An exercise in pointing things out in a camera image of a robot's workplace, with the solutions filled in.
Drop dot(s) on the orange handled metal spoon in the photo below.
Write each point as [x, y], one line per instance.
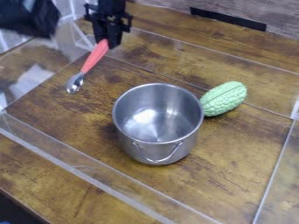
[76, 80]

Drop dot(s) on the clear acrylic enclosure wall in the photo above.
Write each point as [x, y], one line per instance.
[61, 164]

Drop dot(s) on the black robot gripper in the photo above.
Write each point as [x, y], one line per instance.
[109, 12]

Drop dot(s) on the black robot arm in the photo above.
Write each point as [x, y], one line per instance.
[34, 18]

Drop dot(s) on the green bitter melon toy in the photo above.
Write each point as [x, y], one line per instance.
[223, 98]

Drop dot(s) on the stainless steel pot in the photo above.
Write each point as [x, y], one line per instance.
[157, 117]

